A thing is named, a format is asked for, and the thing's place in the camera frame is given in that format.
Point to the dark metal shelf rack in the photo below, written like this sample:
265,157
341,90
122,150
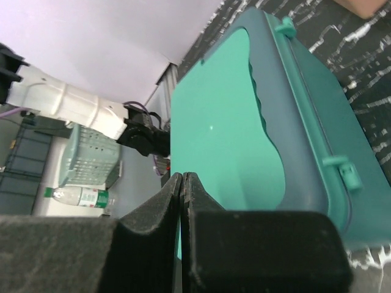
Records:
25,147

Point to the peach plastic file organizer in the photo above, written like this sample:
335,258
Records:
364,9

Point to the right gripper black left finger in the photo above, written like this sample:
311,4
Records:
135,253

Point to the clear water bottle green label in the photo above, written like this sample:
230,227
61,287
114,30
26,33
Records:
81,196

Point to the green laundry basket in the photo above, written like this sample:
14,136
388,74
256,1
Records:
88,158

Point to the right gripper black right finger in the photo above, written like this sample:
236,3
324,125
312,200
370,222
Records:
257,251

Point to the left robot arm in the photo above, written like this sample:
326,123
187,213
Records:
26,87

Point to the teal medicine kit box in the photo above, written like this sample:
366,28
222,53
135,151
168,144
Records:
267,126

